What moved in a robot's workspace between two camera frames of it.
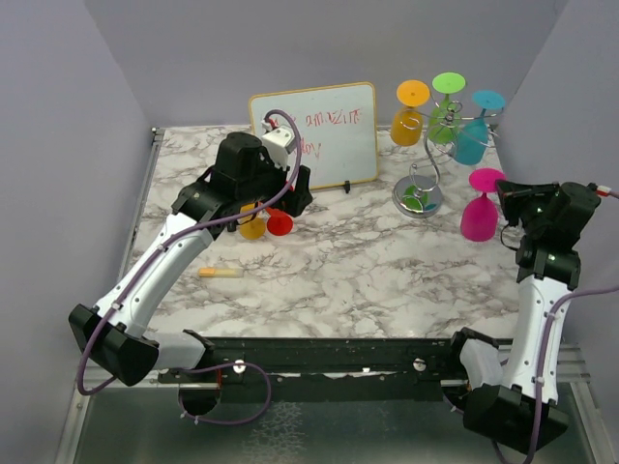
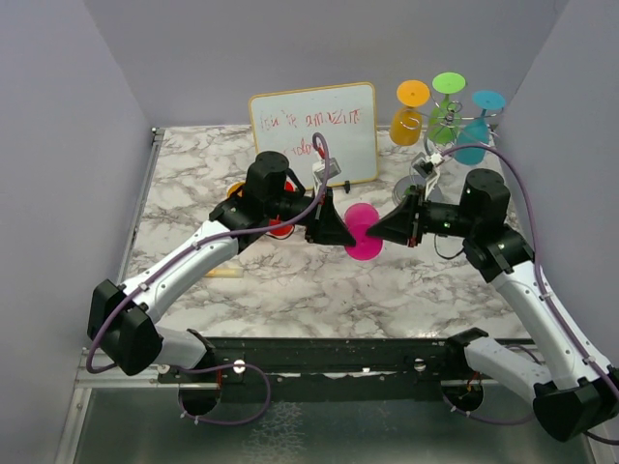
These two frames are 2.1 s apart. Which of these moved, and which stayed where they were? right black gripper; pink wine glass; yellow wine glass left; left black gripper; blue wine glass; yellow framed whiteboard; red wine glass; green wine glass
Moved: left black gripper; pink wine glass; right black gripper
Stayed: red wine glass; green wine glass; yellow wine glass left; yellow framed whiteboard; blue wine glass
